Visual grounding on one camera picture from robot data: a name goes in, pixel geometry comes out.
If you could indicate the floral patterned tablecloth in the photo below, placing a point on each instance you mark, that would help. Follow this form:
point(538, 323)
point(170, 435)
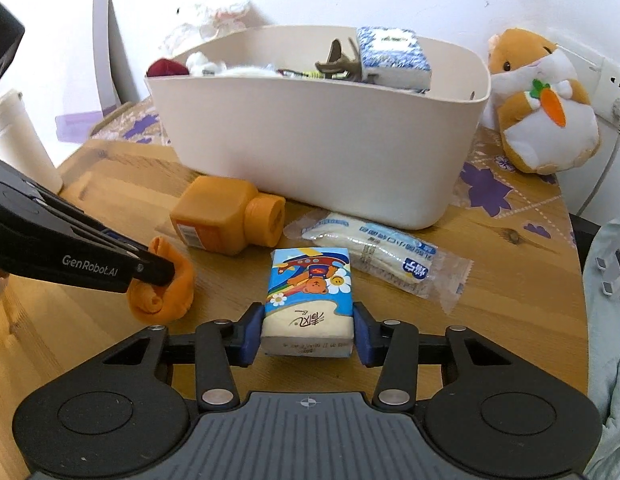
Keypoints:
point(510, 195)

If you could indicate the blue patterned tissue pack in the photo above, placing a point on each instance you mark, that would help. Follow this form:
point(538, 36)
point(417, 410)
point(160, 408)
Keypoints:
point(392, 55)

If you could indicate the wooden desktop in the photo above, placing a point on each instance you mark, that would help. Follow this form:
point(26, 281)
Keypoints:
point(515, 310)

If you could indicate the cartoon printed tissue pack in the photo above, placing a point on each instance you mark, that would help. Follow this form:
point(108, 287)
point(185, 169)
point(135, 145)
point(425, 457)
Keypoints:
point(307, 300)

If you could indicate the beige plastic storage bin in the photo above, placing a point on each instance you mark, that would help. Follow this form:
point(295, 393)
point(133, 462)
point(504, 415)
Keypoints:
point(310, 145)

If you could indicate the white cup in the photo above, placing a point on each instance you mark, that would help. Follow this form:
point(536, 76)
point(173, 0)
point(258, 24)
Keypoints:
point(19, 145)

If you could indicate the clear packet of white gauze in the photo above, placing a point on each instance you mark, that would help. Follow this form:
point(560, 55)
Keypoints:
point(380, 252)

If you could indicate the white wall socket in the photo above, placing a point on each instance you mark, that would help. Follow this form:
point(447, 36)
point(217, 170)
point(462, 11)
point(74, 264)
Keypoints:
point(612, 80)

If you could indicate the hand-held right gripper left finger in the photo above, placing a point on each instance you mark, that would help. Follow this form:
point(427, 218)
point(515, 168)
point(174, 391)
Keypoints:
point(250, 334)

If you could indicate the white lamb plush toy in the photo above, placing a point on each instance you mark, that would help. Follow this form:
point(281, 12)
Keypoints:
point(214, 15)

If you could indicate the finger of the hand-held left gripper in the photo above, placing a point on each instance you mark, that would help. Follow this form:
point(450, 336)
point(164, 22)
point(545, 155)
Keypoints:
point(154, 267)

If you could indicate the black object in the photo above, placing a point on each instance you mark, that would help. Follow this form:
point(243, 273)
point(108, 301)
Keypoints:
point(2, 45)

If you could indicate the orange plastic bottle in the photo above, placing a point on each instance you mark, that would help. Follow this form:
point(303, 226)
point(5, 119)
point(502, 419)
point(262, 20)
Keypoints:
point(214, 215)

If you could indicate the chair backrest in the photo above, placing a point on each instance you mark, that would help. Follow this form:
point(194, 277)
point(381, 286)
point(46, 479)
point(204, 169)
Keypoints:
point(109, 50)

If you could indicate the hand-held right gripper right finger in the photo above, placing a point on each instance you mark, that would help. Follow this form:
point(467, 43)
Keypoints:
point(365, 335)

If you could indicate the orange hamster plush toy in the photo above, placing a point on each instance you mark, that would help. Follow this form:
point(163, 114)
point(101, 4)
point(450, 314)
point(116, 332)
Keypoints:
point(545, 110)

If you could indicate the olive toy figure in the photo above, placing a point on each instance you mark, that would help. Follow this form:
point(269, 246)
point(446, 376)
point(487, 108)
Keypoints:
point(335, 62)

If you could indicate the white fluffy sock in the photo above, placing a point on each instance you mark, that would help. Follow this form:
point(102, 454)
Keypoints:
point(204, 64)

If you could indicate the orange toy piece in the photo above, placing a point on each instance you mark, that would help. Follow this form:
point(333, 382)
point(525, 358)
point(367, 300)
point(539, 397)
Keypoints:
point(177, 290)

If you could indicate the dark red cloth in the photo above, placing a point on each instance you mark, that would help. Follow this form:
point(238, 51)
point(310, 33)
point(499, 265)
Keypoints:
point(167, 67)

